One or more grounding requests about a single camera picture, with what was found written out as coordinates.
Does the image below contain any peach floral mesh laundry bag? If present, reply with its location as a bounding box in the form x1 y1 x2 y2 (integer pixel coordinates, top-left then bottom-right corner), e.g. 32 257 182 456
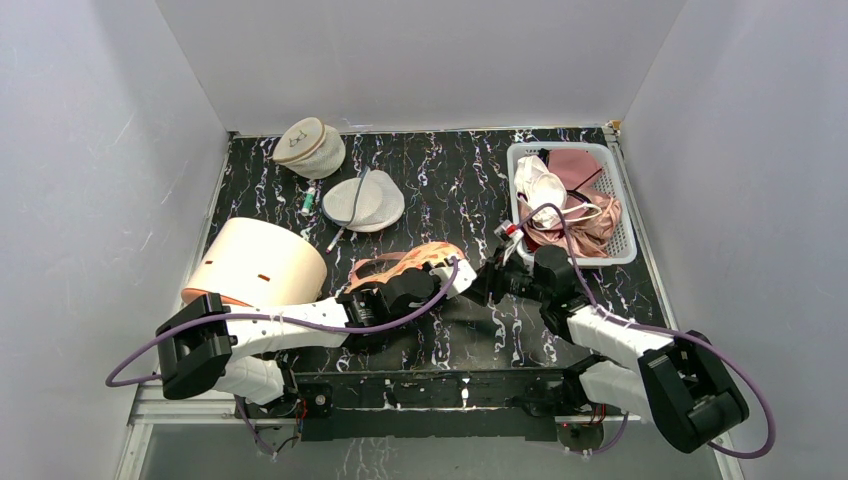
345 242 466 293

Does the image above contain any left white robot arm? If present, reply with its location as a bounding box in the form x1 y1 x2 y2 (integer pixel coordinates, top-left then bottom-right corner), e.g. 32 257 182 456
155 257 476 416

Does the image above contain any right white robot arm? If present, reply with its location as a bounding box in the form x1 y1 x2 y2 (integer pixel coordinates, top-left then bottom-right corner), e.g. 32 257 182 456
462 247 750 453

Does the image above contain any white bra in basket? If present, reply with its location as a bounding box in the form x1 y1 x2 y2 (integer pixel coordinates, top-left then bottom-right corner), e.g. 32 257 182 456
513 155 601 230

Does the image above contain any pink satin garment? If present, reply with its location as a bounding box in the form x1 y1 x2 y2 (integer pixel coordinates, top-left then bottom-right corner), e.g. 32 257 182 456
517 149 622 258

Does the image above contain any pink pen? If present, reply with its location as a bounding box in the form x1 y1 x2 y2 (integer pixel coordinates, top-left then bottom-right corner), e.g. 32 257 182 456
325 227 346 255

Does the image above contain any white plastic basket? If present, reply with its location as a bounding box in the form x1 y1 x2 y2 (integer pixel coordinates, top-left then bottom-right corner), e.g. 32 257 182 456
507 142 637 268

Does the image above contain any small green white tube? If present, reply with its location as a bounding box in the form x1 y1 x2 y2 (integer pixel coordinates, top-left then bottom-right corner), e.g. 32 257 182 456
300 186 317 216

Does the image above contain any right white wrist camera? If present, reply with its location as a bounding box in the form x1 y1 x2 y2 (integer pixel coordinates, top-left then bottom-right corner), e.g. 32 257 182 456
494 220 524 267

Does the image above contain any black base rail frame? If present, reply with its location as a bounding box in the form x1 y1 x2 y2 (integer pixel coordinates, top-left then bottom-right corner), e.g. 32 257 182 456
132 367 624 445

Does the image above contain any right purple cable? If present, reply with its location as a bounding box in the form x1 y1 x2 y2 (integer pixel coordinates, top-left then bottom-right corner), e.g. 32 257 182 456
519 202 776 459

